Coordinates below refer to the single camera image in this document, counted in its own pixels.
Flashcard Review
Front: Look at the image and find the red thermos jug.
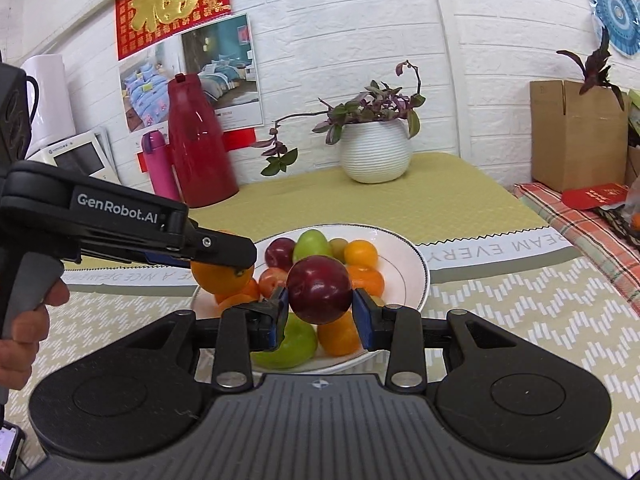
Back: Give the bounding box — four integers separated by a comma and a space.
168, 74, 239, 208

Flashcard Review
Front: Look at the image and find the clear plastic bag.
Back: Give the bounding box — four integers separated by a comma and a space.
620, 177, 640, 245

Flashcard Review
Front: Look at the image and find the white ribbed plant pot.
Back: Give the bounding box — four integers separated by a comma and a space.
338, 119, 412, 184

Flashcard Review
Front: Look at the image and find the white wall water purifier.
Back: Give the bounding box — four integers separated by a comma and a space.
21, 54, 76, 157

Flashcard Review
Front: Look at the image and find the pink water bottle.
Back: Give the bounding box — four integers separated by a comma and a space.
140, 130, 181, 202

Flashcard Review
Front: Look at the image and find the brown cardboard box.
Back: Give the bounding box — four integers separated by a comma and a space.
529, 80, 629, 192

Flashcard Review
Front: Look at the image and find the brown longan fruit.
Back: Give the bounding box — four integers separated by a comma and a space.
329, 237, 348, 263

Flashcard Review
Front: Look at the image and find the red yellow small apple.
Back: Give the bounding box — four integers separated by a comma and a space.
258, 268, 288, 299

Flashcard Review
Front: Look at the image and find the orange in pile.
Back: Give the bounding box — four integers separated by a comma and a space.
190, 228, 257, 296

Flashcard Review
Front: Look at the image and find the green box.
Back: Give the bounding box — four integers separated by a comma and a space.
628, 89, 640, 134

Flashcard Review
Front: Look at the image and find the green apple small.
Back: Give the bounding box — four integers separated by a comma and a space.
292, 229, 333, 263

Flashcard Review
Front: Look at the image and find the person's left hand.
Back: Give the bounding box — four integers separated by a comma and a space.
0, 280, 70, 390

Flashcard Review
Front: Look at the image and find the orange tangerine back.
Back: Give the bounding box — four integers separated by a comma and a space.
346, 264, 385, 298

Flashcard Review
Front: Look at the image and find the bedding wall poster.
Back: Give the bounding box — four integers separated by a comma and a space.
115, 0, 264, 131

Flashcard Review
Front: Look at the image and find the white round plate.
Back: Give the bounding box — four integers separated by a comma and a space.
190, 223, 431, 375

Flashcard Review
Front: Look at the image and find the patterned tablecloth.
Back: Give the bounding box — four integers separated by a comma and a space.
4, 152, 640, 478

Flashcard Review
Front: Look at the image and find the red envelope packet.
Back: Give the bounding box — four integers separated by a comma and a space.
561, 183, 628, 210

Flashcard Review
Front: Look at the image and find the large orange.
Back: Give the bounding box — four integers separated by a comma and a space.
317, 310, 361, 358

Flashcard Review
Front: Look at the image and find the purple green trailing plant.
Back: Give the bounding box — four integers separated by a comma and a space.
250, 60, 426, 177

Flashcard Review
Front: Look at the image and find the small orange kumquat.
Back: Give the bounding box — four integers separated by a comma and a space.
216, 294, 258, 318

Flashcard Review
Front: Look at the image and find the plaid red cloth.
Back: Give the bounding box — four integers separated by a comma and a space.
513, 183, 639, 312

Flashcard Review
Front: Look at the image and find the green apple large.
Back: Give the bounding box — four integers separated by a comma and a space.
250, 312, 318, 370

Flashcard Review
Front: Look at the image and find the white water dispenser machine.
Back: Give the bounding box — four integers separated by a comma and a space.
27, 127, 120, 184

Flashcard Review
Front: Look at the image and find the dark red plum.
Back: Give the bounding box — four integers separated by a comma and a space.
285, 255, 352, 325
265, 237, 296, 271

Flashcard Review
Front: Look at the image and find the yellow orange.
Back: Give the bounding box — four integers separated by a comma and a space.
344, 240, 378, 269

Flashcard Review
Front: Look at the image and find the dark purple potted plant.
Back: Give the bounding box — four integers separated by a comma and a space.
556, 26, 625, 110

